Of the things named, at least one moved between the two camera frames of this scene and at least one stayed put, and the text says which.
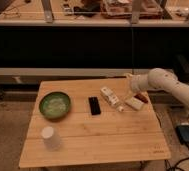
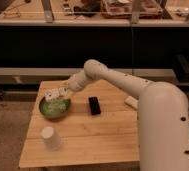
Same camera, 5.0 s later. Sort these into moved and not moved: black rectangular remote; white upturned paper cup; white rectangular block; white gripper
Moved: white gripper
Not moved: white rectangular block; white upturned paper cup; black rectangular remote
